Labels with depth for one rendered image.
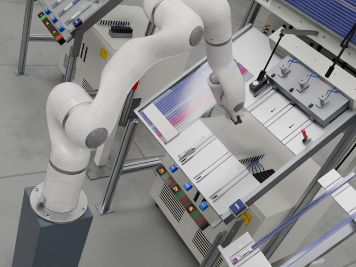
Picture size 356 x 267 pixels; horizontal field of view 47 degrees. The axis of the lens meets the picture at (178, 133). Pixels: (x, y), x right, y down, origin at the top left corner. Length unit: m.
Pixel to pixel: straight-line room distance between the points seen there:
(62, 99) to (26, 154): 1.49
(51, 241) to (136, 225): 1.02
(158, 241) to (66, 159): 1.24
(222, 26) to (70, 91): 0.50
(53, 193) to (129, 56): 0.50
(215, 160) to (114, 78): 0.71
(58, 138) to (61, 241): 0.39
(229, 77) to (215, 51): 0.12
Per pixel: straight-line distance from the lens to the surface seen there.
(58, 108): 1.22
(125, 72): 1.17
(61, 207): 1.41
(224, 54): 1.40
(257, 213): 1.92
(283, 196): 2.06
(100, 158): 2.63
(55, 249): 1.52
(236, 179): 1.66
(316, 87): 1.77
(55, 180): 1.33
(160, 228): 2.47
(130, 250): 2.31
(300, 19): 1.89
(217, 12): 1.28
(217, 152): 1.73
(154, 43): 1.15
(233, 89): 1.45
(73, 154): 1.27
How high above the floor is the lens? 1.77
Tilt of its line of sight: 33 degrees down
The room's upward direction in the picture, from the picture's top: 22 degrees clockwise
